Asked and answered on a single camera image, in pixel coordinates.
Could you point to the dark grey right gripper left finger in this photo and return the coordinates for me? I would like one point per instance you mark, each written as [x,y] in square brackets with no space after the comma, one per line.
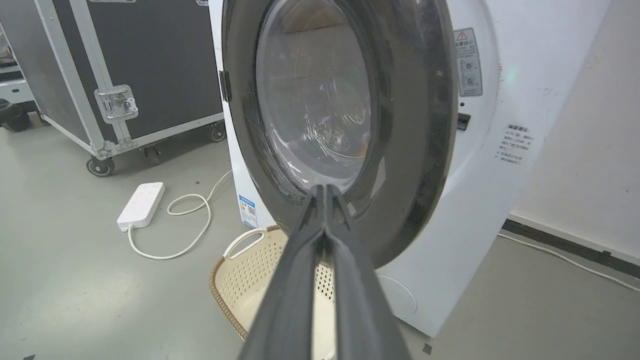
[287,295]

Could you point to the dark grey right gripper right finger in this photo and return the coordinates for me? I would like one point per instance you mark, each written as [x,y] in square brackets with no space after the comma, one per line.
[360,300]

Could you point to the round washing machine door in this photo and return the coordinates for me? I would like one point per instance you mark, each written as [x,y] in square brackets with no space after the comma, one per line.
[400,125]

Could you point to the white front-load washing machine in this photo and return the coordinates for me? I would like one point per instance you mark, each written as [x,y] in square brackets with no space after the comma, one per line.
[500,165]

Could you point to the cream perforated laundry basket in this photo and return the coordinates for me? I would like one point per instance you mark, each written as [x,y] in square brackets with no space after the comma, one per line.
[250,280]

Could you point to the white power strip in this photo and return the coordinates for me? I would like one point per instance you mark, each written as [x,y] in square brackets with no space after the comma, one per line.
[190,225]
[141,205]

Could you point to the black aluminium-edged flight case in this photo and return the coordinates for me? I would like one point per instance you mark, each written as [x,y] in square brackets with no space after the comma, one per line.
[135,70]

